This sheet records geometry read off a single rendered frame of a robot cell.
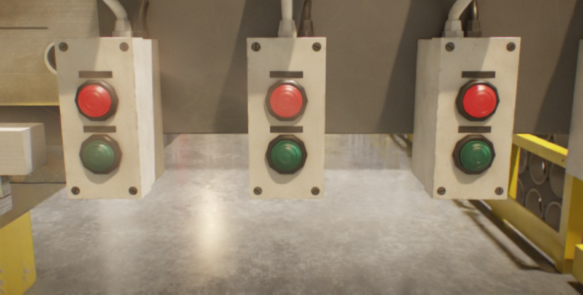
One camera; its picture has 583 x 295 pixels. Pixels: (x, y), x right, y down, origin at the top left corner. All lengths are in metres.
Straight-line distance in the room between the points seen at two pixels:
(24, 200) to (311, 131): 0.72
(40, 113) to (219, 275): 1.13
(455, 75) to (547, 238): 1.54
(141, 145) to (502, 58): 0.34
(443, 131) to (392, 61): 0.11
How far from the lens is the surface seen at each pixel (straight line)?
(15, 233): 1.70
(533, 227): 2.06
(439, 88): 0.46
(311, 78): 0.44
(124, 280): 1.74
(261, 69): 0.44
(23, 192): 1.06
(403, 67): 0.54
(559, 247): 1.91
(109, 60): 0.47
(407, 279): 1.70
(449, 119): 0.47
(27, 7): 0.64
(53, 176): 0.69
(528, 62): 0.59
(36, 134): 0.58
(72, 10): 0.62
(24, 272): 1.77
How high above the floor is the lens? 0.77
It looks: 11 degrees down
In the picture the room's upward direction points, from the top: straight up
